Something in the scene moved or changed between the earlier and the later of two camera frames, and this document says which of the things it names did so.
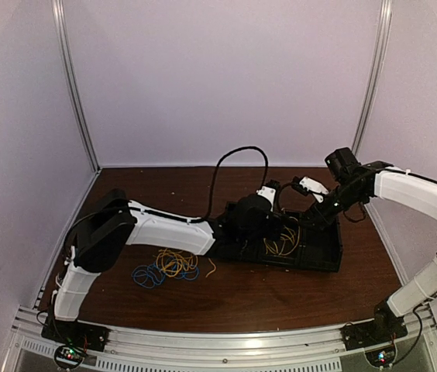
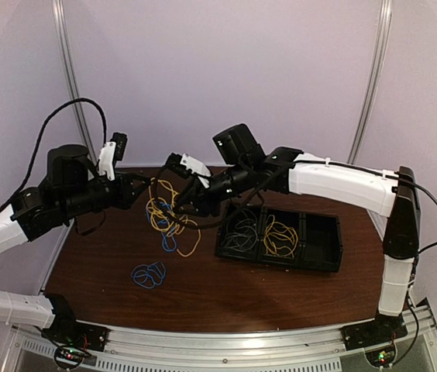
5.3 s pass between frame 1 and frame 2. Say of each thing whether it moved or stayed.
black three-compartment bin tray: stayed
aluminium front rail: stayed
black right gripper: moved
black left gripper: moved
